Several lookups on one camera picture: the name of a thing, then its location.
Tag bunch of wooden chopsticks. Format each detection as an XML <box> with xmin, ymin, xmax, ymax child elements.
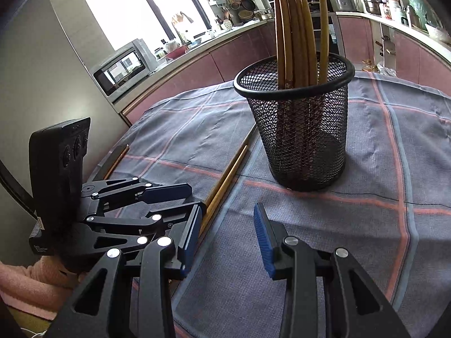
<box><xmin>271</xmin><ymin>0</ymin><xmax>332</xmax><ymax>185</ymax></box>

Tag black built-in oven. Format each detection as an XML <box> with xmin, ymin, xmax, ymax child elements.
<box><xmin>305</xmin><ymin>10</ymin><xmax>345</xmax><ymax>59</ymax></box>

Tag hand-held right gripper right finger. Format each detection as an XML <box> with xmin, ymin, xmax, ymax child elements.
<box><xmin>254</xmin><ymin>202</ymin><xmax>411</xmax><ymax>338</ymax></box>

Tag kitchen window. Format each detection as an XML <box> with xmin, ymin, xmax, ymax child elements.
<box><xmin>78</xmin><ymin>0</ymin><xmax>219</xmax><ymax>52</ymax></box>

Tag grey plaid tablecloth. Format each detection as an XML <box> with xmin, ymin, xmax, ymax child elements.
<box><xmin>81</xmin><ymin>70</ymin><xmax>451</xmax><ymax>338</ymax></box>

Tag black mesh holder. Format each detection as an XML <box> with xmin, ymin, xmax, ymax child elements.
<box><xmin>233</xmin><ymin>54</ymin><xmax>355</xmax><ymax>191</ymax></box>

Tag silver microwave oven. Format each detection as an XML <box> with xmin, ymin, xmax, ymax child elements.
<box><xmin>92</xmin><ymin>39</ymin><xmax>157</xmax><ymax>97</ymax></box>

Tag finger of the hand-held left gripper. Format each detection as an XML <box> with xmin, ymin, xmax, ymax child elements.
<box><xmin>70</xmin><ymin>201</ymin><xmax>198</xmax><ymax>272</ymax></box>
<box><xmin>81</xmin><ymin>177</ymin><xmax>193</xmax><ymax>216</ymax></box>

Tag pink kitchen cabinets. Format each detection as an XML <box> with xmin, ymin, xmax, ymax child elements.
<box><xmin>120</xmin><ymin>16</ymin><xmax>451</xmax><ymax>124</ymax></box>

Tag stainless steel pot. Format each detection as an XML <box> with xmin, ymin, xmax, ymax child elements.
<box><xmin>361</xmin><ymin>0</ymin><xmax>383</xmax><ymax>15</ymax></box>

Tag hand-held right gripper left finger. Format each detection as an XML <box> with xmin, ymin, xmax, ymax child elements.
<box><xmin>44</xmin><ymin>202</ymin><xmax>208</xmax><ymax>338</ymax></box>

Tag pale green bag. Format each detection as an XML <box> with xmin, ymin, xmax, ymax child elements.
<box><xmin>409</xmin><ymin>0</ymin><xmax>441</xmax><ymax>32</ymax></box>

